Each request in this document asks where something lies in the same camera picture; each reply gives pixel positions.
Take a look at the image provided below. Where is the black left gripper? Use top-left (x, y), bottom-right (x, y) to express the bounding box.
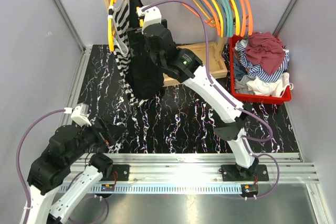
top-left (66, 115), bottom-right (127, 165)

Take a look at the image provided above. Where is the blue white striped tank top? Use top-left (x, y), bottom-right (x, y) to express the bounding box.
top-left (234, 39), bottom-right (290, 82)

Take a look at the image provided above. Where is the maroon tank top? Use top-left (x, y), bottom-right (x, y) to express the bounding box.
top-left (245, 32), bottom-right (286, 75)

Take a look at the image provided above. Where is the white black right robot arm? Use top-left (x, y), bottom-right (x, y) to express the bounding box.
top-left (127, 23), bottom-right (259, 181)

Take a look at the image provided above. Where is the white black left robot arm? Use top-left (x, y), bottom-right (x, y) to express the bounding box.
top-left (21, 118), bottom-right (126, 223)

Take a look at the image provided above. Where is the black white striped tank top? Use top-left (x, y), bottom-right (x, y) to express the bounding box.
top-left (112, 0), bottom-right (147, 106)

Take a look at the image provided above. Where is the yellow hanger under striped top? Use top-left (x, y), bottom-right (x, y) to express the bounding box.
top-left (108, 0), bottom-right (117, 51)

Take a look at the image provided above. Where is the wooden clothes rack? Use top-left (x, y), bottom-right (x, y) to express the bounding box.
top-left (104, 0), bottom-right (229, 78)

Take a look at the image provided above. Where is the bundle of empty hangers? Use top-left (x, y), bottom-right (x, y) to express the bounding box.
top-left (188, 0), bottom-right (254, 38)

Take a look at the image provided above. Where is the pile of clothes in bin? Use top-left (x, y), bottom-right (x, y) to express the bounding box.
top-left (232, 32), bottom-right (294, 98)

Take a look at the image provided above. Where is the red plastic bin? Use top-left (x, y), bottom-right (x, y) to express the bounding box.
top-left (229, 36), bottom-right (292, 105)

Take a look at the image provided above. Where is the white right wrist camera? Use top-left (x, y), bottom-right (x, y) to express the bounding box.
top-left (137, 6), bottom-right (162, 31)

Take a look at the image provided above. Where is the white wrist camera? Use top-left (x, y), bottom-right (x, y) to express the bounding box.
top-left (137, 6), bottom-right (162, 31)
top-left (64, 103), bottom-right (92, 127)

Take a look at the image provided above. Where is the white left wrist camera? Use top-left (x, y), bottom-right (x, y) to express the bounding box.
top-left (64, 103), bottom-right (92, 127)

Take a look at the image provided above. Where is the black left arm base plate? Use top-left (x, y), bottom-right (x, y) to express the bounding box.
top-left (102, 164), bottom-right (130, 182)

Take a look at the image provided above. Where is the aluminium rail frame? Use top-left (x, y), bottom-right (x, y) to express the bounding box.
top-left (79, 46), bottom-right (318, 184)

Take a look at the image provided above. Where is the white slotted cable duct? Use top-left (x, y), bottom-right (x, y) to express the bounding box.
top-left (59, 183), bottom-right (244, 195)

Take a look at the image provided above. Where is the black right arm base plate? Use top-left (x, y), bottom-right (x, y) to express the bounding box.
top-left (219, 165), bottom-right (269, 182)

